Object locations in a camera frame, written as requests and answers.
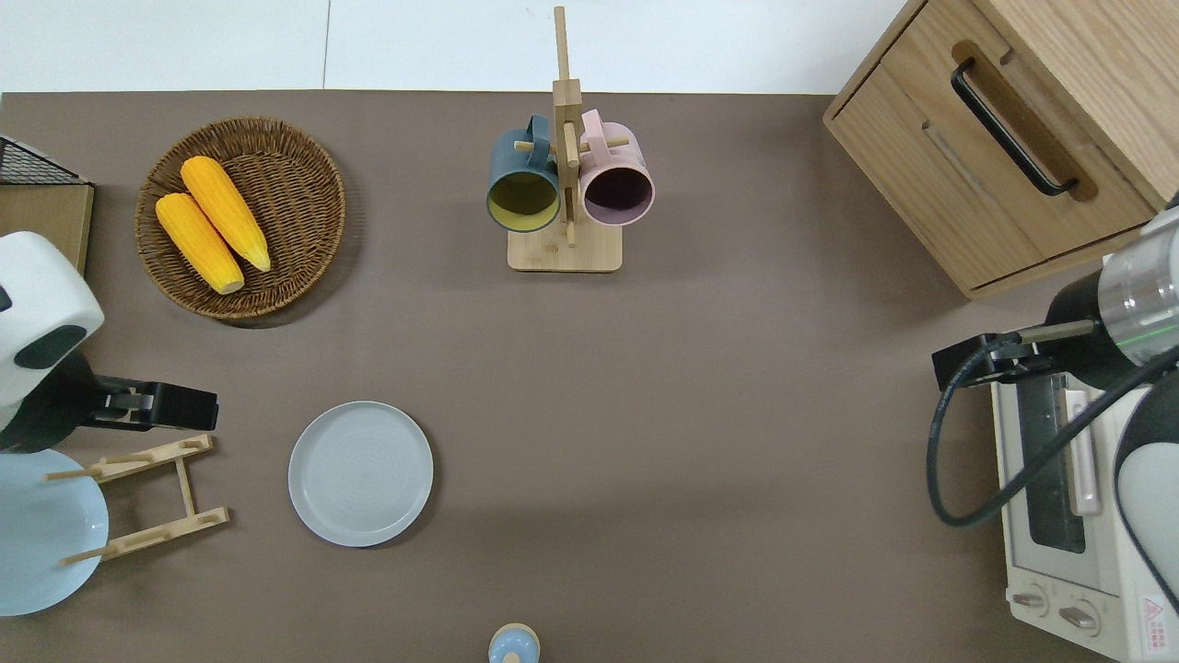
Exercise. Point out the wooden drawer cabinet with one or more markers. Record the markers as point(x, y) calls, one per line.
point(921, 147)

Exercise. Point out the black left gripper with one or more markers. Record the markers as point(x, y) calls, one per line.
point(180, 407)

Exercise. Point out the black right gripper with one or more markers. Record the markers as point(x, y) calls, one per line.
point(967, 361)

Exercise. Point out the wooden plate rack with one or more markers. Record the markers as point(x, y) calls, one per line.
point(187, 488)

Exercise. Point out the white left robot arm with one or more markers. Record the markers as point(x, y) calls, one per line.
point(37, 285)

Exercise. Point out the light blue plate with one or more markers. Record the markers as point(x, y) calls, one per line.
point(41, 543)

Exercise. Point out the yellow corn cob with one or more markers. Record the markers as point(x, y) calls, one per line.
point(226, 212)
point(198, 241)

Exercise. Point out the pink mug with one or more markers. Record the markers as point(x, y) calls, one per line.
point(626, 152)

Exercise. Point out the blue wooden call bell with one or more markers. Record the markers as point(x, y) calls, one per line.
point(513, 645)

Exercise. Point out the cream toaster oven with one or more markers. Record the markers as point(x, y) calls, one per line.
point(1041, 589)

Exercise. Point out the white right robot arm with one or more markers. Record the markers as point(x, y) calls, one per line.
point(1142, 295)

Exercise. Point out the gray round plate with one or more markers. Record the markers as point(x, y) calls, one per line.
point(361, 474)

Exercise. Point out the wooden board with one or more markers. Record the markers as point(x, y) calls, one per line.
point(46, 221)

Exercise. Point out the brown wicker basket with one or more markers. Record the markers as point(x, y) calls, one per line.
point(295, 184)

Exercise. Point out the wooden mug tree stand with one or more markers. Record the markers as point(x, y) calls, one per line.
point(564, 253)

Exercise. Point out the dark blue mug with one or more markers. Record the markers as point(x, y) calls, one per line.
point(516, 161)

